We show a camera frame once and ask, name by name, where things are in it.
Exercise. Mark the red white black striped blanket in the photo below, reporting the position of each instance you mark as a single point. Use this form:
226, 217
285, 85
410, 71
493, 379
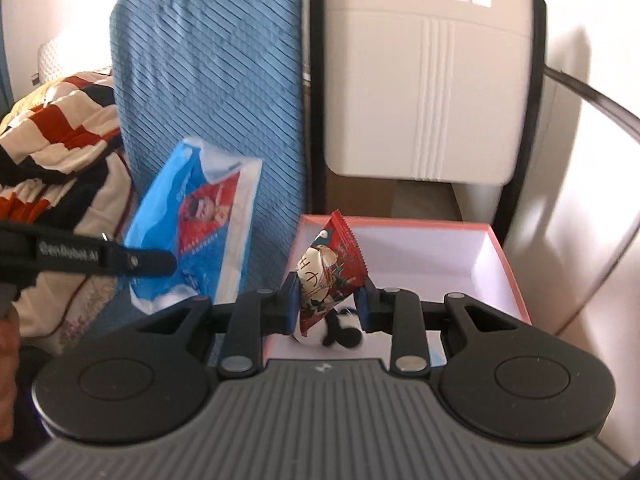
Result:
50, 125

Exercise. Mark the blue tissue pack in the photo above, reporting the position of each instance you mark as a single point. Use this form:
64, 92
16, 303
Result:
200, 220

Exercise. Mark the person's left forearm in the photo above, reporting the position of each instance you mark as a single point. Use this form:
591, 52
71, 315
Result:
7, 355

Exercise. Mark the beige bedside cabinet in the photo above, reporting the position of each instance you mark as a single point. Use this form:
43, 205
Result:
400, 85

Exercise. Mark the pale blue plastic pack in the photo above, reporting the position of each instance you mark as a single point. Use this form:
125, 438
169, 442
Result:
441, 355

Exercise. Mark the panda plush toy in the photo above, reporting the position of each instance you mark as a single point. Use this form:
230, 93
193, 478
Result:
345, 334

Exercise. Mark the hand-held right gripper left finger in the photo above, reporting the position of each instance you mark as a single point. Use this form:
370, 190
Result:
291, 306

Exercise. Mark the black curved metal bar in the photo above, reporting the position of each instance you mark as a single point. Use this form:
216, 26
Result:
600, 97

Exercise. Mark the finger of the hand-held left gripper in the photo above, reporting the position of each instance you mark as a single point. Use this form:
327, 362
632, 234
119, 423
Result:
145, 262

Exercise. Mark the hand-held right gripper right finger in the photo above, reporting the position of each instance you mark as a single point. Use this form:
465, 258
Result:
361, 311

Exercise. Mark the pink cardboard box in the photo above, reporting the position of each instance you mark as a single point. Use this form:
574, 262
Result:
440, 260

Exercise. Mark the white pillow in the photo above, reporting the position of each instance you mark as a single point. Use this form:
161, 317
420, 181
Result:
60, 55

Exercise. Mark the red snack packet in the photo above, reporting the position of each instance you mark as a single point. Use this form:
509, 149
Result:
332, 260

